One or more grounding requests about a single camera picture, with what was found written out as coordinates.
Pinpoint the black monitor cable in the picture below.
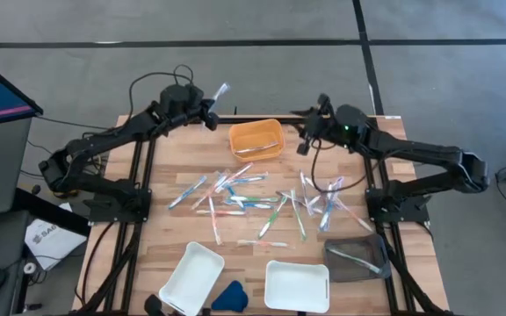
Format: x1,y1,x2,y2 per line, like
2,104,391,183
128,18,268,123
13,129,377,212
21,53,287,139
35,114,109,132

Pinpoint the black diagonal bar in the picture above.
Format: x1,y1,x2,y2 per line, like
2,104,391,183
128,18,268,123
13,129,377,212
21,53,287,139
11,188,91,238

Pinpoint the orange toothbrush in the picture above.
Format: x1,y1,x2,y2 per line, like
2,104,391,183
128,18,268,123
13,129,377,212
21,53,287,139
195,208,249,217
215,162,255,194
334,197,374,233
236,238,290,248
190,174,229,211
207,196,223,246

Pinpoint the white printed box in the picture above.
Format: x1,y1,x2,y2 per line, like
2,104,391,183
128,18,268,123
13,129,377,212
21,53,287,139
24,201,88,272

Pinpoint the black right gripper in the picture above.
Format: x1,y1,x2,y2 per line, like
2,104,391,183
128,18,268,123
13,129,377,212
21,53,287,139
291,93,351,156

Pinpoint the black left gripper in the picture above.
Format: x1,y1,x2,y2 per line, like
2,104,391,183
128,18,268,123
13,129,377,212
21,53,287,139
186,87,220,132

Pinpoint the orange plastic bin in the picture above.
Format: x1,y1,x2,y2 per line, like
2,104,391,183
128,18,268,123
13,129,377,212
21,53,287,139
228,118,286,163

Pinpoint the green toothbrush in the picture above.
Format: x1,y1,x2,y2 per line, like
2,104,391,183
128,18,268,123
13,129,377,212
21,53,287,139
288,188,309,241
228,195,280,203
257,195,289,241
326,246,384,276

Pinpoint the grey plastic bin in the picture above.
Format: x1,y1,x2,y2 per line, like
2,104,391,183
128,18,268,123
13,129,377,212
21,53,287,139
322,233,393,284

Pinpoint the white plastic bin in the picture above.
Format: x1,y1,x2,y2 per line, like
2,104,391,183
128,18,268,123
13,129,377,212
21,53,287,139
264,259,331,314
158,241,226,316

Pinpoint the blue cloth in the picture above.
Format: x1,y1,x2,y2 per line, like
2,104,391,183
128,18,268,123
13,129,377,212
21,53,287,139
211,279,250,313

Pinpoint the blue toothbrush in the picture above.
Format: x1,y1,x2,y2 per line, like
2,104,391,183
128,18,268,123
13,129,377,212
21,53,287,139
318,188,337,233
228,173,270,184
224,200,275,210
211,82,231,106
225,185,246,210
168,175,208,210

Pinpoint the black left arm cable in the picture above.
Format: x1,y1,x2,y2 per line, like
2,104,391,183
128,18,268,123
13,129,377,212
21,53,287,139
127,64,196,116

